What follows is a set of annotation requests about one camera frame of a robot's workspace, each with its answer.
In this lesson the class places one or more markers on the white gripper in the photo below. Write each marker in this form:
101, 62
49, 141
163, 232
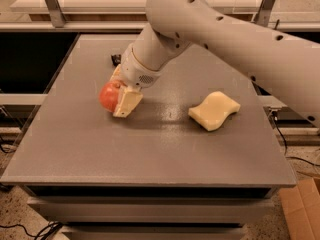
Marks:
136, 70

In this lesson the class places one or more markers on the red apple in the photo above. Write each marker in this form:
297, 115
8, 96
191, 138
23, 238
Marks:
109, 94

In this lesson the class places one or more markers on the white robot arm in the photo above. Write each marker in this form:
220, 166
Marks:
284, 65

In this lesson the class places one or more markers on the yellow wavy sponge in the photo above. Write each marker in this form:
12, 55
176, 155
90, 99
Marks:
214, 110

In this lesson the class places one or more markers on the brown cardboard box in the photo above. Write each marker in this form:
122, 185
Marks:
301, 207

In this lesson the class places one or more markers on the metal frame rail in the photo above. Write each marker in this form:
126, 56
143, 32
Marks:
130, 15

